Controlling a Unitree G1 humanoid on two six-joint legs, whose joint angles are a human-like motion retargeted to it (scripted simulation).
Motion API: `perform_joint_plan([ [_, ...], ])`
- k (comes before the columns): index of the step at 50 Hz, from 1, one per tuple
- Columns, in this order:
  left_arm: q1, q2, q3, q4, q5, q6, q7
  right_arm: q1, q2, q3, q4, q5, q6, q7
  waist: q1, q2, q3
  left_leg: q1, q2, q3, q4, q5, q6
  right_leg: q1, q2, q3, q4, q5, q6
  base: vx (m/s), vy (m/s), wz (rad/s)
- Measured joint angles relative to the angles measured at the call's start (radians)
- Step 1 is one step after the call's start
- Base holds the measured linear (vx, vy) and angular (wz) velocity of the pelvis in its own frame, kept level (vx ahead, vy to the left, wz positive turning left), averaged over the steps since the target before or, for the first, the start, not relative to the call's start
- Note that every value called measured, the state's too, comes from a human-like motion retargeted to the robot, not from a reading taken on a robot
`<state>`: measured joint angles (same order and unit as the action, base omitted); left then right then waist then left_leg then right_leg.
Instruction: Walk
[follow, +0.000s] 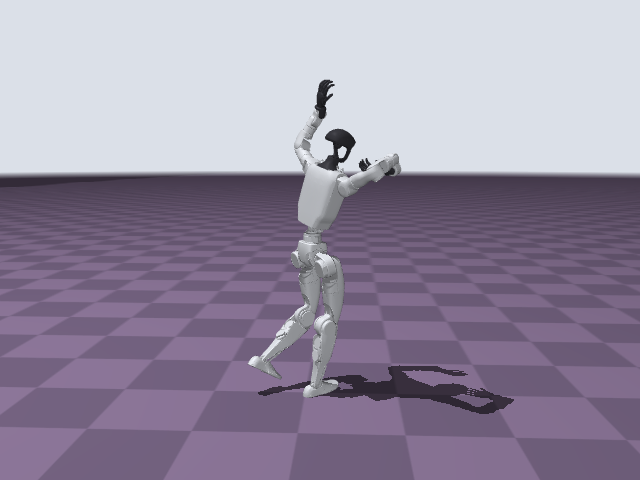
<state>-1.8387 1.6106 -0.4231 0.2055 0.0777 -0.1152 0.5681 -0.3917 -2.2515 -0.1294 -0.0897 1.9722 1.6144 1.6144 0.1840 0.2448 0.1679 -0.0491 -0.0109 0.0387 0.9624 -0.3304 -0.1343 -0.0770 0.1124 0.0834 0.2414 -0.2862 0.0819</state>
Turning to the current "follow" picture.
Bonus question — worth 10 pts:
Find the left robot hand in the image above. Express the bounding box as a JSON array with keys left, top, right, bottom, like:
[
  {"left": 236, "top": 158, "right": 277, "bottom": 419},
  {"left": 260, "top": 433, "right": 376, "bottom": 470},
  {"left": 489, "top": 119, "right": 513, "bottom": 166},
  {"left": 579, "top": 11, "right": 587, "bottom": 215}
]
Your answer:
[{"left": 315, "top": 80, "right": 335, "bottom": 119}]

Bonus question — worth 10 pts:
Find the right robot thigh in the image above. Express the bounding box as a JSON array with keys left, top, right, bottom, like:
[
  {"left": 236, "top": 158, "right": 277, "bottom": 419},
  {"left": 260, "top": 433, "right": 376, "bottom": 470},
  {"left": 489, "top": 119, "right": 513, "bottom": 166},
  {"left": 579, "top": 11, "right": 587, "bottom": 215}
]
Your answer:
[{"left": 314, "top": 251, "right": 345, "bottom": 335}]

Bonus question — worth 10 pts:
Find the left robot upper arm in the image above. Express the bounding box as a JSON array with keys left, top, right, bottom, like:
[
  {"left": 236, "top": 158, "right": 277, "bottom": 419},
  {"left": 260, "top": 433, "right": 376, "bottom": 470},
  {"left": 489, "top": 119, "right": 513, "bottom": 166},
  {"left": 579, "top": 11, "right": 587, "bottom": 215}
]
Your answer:
[{"left": 294, "top": 139, "right": 321, "bottom": 175}]

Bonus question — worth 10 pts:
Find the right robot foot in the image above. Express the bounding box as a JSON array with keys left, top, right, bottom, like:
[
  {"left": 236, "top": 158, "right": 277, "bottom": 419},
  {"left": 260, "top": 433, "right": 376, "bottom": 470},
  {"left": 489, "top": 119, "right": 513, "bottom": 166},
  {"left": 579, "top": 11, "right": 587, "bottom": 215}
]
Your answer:
[{"left": 303, "top": 379, "right": 338, "bottom": 398}]

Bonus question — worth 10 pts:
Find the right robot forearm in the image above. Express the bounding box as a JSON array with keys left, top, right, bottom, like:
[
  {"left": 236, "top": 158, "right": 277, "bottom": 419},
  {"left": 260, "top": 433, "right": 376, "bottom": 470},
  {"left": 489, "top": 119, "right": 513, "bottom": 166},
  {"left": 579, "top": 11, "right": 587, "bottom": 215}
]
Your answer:
[{"left": 366, "top": 153, "right": 401, "bottom": 177}]

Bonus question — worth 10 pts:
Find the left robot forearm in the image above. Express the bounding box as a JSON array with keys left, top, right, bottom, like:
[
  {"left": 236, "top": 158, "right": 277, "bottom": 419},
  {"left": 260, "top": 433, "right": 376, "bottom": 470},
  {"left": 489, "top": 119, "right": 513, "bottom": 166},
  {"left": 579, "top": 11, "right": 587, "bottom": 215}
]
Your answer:
[{"left": 294, "top": 109, "right": 327, "bottom": 149}]

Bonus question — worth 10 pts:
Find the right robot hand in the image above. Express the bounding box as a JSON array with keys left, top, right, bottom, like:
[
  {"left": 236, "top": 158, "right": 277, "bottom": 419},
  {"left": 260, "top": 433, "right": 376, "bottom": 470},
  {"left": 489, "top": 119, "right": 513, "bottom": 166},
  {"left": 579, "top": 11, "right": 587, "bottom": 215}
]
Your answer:
[{"left": 359, "top": 158, "right": 395, "bottom": 176}]

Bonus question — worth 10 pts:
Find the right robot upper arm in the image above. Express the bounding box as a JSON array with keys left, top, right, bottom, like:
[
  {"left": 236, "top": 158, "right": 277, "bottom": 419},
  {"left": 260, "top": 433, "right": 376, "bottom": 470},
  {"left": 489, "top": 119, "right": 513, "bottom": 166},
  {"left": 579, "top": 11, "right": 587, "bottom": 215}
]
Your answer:
[{"left": 337, "top": 163, "right": 385, "bottom": 197}]

